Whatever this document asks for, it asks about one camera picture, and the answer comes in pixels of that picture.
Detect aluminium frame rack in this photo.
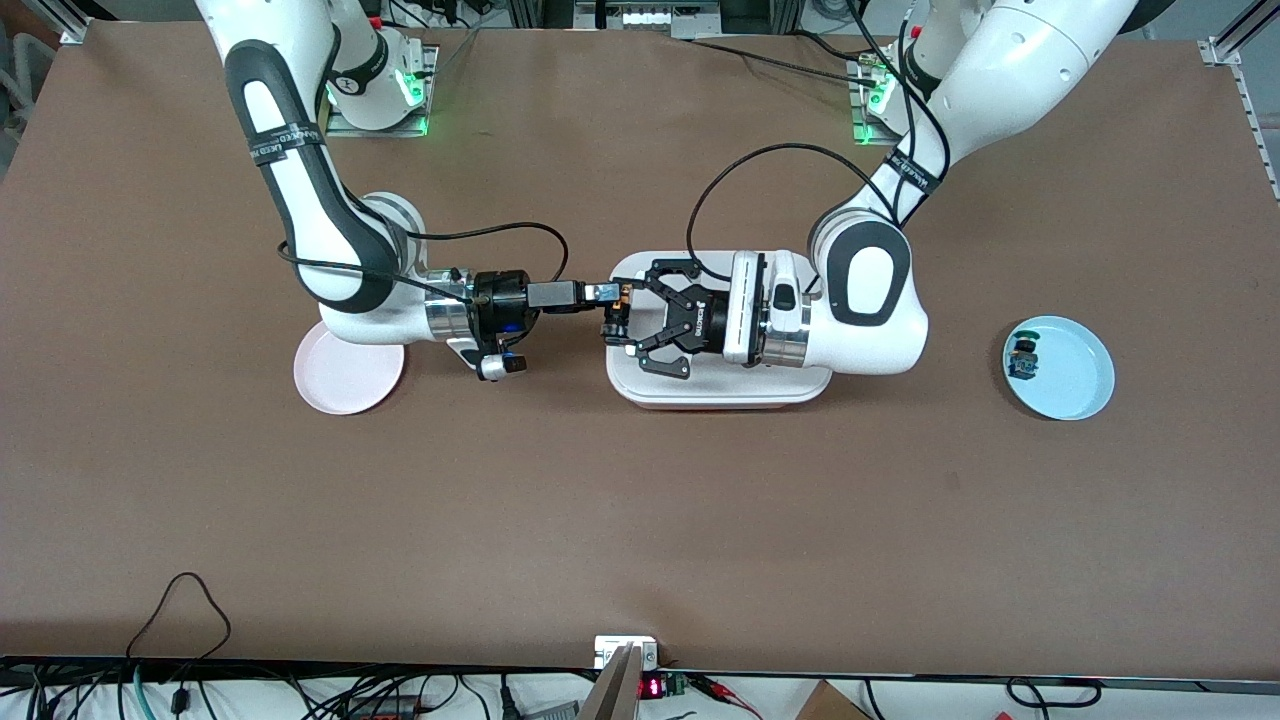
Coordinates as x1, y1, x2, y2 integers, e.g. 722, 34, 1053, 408
505, 0, 801, 41

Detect black looped cable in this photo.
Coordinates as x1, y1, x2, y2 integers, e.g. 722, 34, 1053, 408
125, 572, 233, 661

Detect aluminium extrusion rail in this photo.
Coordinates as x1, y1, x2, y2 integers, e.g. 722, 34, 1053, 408
35, 0, 93, 46
1198, 0, 1280, 201

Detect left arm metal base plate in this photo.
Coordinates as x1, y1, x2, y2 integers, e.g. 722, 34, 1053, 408
850, 55, 963, 148

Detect thin black table cable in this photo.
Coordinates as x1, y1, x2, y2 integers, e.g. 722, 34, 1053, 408
690, 38, 873, 79

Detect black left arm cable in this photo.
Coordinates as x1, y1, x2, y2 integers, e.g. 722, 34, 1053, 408
686, 0, 951, 286

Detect pink round plate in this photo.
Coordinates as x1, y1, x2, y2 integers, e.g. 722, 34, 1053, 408
294, 320, 406, 415

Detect aluminium profile bar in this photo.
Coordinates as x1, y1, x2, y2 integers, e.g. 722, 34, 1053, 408
580, 645, 646, 720

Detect light blue round plate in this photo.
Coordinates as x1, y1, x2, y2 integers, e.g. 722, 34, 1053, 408
1003, 316, 1115, 421

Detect white socket box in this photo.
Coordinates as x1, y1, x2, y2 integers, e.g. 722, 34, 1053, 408
594, 636, 658, 669

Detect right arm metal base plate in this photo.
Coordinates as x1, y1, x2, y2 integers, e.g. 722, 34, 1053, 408
325, 45, 441, 138

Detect green-capped blue push-button switch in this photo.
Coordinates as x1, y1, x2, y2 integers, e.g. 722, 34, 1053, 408
1007, 328, 1042, 382

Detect black coiled floor cable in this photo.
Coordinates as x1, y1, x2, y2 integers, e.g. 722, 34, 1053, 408
1005, 678, 1103, 709

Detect brown cardboard box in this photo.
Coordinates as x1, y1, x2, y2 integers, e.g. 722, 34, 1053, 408
795, 680, 871, 720

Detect white lunch box grey clips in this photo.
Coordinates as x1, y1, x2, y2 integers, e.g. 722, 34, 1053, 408
606, 250, 834, 409

